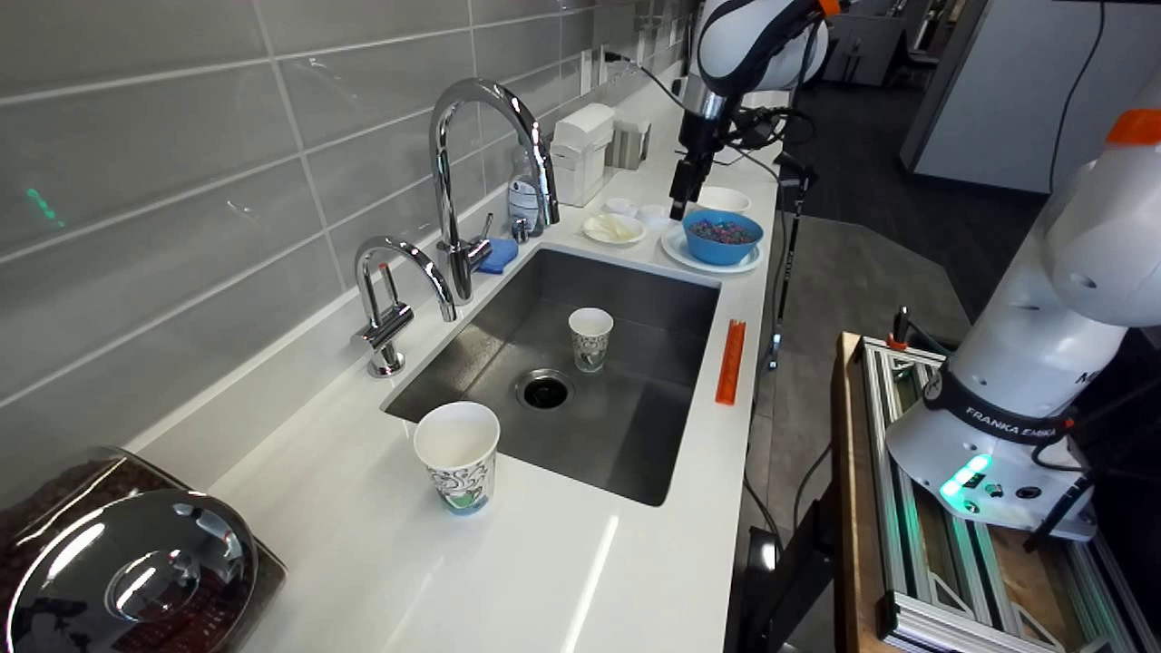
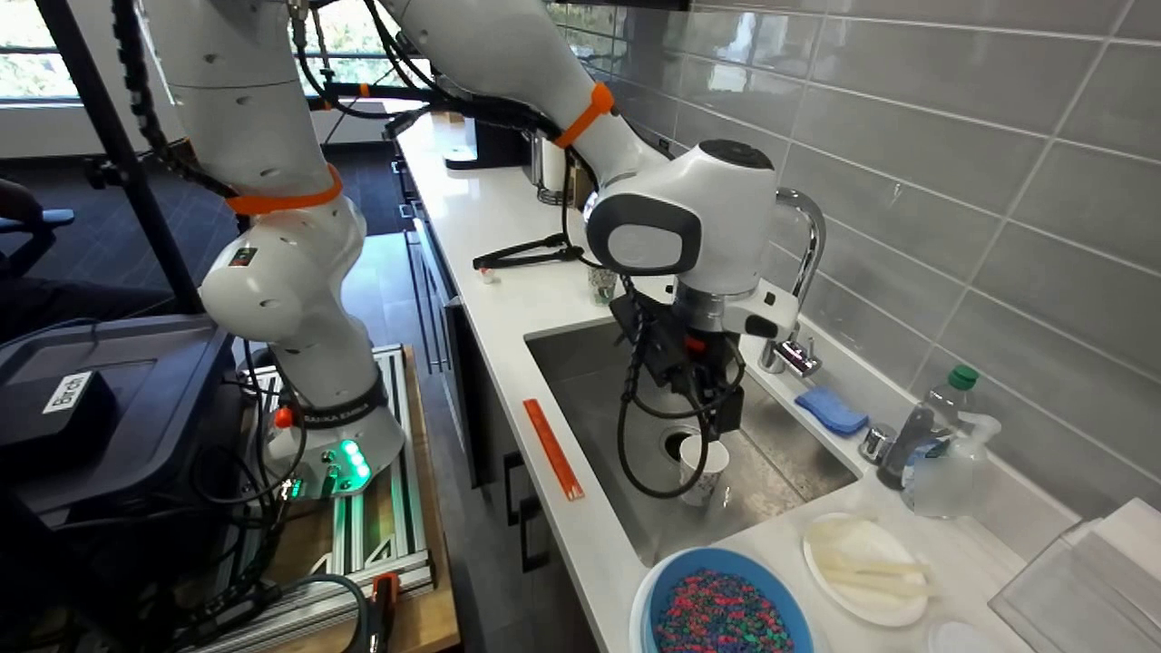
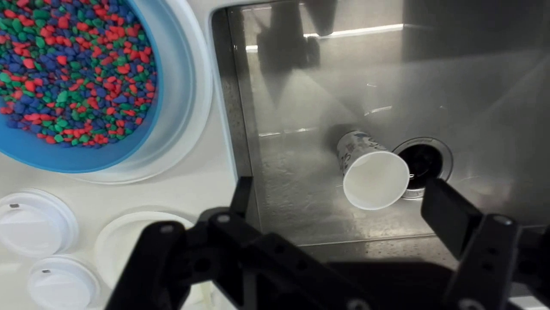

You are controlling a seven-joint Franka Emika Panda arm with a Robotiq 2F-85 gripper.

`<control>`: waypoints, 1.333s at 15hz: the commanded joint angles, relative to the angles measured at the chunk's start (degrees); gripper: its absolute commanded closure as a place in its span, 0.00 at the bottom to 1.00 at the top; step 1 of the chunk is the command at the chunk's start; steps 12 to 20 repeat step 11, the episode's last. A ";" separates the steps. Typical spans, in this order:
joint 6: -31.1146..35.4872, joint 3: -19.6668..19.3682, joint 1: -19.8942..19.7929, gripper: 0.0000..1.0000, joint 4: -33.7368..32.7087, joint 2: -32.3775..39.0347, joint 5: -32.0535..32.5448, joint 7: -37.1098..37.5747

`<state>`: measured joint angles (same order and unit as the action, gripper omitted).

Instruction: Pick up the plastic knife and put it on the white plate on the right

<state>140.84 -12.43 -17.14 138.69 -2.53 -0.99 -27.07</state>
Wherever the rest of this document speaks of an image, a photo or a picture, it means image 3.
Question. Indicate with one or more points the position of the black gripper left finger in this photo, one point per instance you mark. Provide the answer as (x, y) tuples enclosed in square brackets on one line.
[(173, 259)]

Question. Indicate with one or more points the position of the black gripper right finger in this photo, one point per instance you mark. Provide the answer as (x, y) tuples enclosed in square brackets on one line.
[(493, 252)]

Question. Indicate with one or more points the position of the white plate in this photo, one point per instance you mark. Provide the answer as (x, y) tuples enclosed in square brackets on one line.
[(123, 234)]

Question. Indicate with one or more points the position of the white cup lid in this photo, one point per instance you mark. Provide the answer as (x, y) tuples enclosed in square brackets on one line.
[(63, 284), (35, 224)]

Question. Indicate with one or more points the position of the white paper cup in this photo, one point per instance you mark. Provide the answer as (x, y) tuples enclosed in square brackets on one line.
[(372, 178)]

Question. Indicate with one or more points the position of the stainless steel sink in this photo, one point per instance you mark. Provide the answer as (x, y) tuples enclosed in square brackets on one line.
[(487, 86)]

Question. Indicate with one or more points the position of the blue bowl with white rim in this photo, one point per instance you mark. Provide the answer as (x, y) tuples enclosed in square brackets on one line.
[(175, 86)]

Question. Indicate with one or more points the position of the multicoloured gravel beads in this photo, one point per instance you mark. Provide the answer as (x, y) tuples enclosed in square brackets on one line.
[(75, 69)]

